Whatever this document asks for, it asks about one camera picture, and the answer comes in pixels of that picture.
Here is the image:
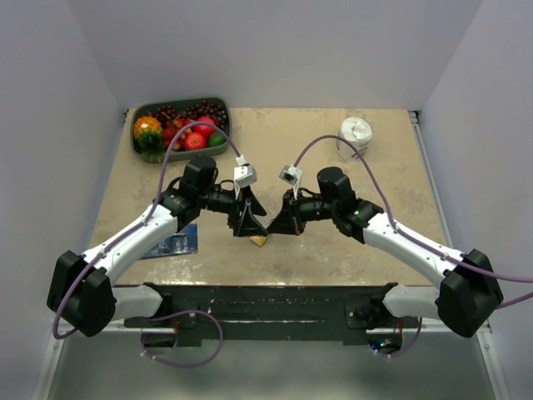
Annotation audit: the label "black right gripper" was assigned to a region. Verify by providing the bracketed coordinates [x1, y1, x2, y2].
[267, 187, 338, 236]

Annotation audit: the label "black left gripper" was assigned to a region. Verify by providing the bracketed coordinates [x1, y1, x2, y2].
[199, 182, 268, 237]

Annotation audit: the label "large brass padlock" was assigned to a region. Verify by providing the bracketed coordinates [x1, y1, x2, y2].
[250, 236, 270, 248]

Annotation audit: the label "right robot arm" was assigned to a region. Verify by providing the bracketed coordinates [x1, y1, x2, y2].
[267, 165, 503, 338]

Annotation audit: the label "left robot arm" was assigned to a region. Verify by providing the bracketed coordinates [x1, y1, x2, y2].
[47, 156, 267, 337]

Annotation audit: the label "blue blister pack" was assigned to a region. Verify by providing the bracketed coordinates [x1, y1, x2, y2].
[141, 222, 198, 260]

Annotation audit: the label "green lime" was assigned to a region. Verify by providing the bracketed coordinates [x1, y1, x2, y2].
[207, 132, 227, 148]

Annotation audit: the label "red apple lower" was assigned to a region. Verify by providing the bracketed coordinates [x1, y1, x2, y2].
[182, 132, 207, 152]

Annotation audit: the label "red apple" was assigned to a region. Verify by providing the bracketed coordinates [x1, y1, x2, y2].
[192, 116, 216, 140]
[182, 132, 207, 152]

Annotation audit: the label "red apple upper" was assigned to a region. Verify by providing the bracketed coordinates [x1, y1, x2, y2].
[192, 116, 216, 140]

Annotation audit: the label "white paper roll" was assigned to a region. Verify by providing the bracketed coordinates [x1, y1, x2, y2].
[336, 117, 373, 163]

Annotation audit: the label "small red fruits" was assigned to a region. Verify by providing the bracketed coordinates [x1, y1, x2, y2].
[162, 117, 192, 152]

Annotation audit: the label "dark grape bunch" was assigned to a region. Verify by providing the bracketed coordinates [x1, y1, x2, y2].
[147, 100, 229, 128]

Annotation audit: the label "orange green fake fruit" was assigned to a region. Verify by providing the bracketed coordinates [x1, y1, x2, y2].
[132, 116, 165, 163]

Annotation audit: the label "green fruit tray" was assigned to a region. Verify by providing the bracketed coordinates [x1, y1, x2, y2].
[130, 97, 232, 163]

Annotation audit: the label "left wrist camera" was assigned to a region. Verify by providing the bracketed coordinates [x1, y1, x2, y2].
[233, 155, 257, 198]

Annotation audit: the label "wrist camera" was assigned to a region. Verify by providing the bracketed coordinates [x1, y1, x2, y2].
[233, 155, 257, 198]
[279, 165, 302, 198]

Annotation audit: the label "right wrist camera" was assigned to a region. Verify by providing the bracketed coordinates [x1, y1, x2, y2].
[279, 165, 302, 198]

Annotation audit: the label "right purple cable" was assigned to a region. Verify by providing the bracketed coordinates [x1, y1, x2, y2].
[292, 134, 533, 310]

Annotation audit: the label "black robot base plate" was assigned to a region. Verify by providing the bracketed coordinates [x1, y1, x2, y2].
[125, 284, 418, 353]

